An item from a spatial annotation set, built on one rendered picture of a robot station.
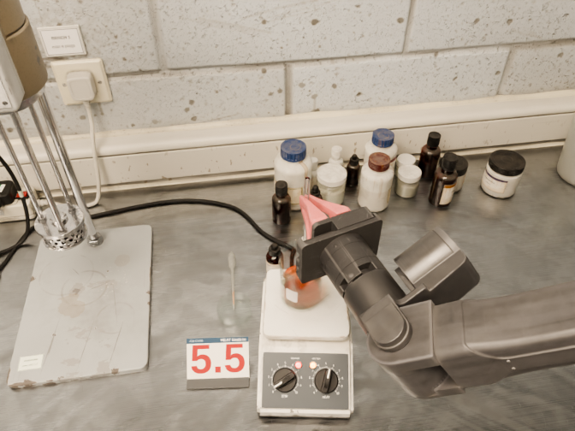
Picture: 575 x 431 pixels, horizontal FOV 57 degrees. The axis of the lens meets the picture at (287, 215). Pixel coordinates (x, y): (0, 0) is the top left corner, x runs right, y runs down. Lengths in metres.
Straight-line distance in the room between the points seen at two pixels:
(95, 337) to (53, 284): 0.14
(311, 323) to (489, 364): 0.33
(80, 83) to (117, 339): 0.44
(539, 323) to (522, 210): 0.67
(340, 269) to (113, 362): 0.41
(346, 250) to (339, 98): 0.55
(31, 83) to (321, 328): 0.47
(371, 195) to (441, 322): 0.56
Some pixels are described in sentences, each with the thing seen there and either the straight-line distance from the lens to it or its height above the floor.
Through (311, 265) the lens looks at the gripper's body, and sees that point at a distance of 0.60.
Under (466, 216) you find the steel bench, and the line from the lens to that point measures 1.07.
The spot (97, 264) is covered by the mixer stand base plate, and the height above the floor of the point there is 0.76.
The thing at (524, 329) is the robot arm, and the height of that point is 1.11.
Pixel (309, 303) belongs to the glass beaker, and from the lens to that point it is 0.75.
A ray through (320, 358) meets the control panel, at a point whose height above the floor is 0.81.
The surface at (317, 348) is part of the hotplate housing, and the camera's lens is 0.76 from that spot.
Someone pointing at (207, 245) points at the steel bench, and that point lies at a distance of 0.97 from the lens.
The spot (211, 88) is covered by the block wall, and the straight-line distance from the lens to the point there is 1.03.
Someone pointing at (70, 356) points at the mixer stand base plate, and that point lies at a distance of 0.88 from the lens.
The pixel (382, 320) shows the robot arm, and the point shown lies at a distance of 0.49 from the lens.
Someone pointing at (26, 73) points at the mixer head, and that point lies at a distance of 0.66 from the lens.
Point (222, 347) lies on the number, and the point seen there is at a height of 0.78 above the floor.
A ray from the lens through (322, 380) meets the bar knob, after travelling 0.75.
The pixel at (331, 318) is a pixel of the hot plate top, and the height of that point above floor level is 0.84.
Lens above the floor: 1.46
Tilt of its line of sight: 44 degrees down
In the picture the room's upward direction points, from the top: straight up
